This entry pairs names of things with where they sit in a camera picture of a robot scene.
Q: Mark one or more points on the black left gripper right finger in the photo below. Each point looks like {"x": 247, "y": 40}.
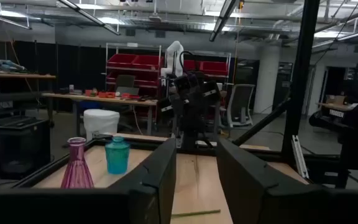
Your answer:
{"x": 247, "y": 186}

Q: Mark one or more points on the white round column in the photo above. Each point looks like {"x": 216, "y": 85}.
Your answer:
{"x": 266, "y": 81}

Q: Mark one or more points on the cardboard box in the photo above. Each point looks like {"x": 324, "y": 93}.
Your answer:
{"x": 336, "y": 99}

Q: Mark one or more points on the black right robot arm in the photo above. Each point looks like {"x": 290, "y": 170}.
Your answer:
{"x": 191, "y": 105}

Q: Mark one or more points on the white plastic bin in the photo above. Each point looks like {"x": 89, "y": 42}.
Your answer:
{"x": 101, "y": 123}

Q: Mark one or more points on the blue grey device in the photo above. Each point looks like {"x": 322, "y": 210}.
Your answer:
{"x": 6, "y": 65}

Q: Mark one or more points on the long ceiling light fixture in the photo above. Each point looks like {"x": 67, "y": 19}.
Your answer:
{"x": 11, "y": 22}
{"x": 89, "y": 17}
{"x": 224, "y": 15}
{"x": 346, "y": 36}

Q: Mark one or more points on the red parts tray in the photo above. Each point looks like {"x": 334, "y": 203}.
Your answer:
{"x": 106, "y": 94}

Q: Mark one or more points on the grey office chair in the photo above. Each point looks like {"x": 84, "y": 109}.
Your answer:
{"x": 240, "y": 99}

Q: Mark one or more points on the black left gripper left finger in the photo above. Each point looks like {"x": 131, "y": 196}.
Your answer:
{"x": 154, "y": 186}

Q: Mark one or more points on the red storage bin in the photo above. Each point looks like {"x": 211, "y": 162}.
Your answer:
{"x": 121, "y": 60}
{"x": 213, "y": 68}
{"x": 148, "y": 61}
{"x": 191, "y": 65}

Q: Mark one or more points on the white artificial tulip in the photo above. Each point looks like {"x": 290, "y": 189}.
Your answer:
{"x": 197, "y": 213}

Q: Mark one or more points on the white aluminium bracket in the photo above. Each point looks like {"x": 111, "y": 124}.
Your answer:
{"x": 300, "y": 158}

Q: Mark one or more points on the wooden workbench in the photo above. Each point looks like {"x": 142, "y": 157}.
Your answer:
{"x": 17, "y": 75}

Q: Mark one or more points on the metal shelf rack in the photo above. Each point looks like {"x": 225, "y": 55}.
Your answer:
{"x": 134, "y": 69}
{"x": 210, "y": 53}

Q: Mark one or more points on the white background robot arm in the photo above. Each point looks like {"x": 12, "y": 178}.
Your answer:
{"x": 175, "y": 54}

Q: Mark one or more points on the purple glass vase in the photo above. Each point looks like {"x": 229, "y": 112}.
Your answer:
{"x": 77, "y": 168}

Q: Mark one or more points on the grey laptop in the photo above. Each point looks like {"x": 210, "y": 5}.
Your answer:
{"x": 127, "y": 91}

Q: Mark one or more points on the teal glass vase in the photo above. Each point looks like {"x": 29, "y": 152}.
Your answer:
{"x": 117, "y": 158}

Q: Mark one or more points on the black diagonal frame brace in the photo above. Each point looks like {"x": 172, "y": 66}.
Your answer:
{"x": 259, "y": 124}

